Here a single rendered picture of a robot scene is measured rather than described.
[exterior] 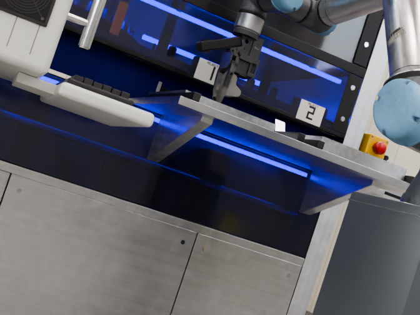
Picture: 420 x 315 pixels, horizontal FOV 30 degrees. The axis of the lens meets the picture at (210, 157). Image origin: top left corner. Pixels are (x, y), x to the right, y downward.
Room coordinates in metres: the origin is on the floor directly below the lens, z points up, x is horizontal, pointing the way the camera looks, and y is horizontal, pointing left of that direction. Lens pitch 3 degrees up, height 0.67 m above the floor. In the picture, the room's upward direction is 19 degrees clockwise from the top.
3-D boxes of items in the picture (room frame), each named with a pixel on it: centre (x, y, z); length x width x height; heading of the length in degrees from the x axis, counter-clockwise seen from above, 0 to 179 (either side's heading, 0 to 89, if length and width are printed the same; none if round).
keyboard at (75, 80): (1.77, 0.31, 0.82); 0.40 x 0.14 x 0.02; 17
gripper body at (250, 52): (2.09, 0.01, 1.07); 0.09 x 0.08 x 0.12; 110
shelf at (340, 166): (2.12, -0.14, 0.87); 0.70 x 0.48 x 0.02; 110
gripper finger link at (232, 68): (2.06, 0.02, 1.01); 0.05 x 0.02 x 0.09; 20
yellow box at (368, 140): (2.44, -0.47, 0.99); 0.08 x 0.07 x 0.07; 20
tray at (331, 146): (2.13, -0.31, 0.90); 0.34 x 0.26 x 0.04; 19
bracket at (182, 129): (2.02, 0.09, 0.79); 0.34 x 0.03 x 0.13; 20
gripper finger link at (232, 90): (2.07, 0.00, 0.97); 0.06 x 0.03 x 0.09; 110
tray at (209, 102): (2.12, 0.05, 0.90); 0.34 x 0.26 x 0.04; 20
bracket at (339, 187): (2.19, -0.38, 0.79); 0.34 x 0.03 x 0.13; 20
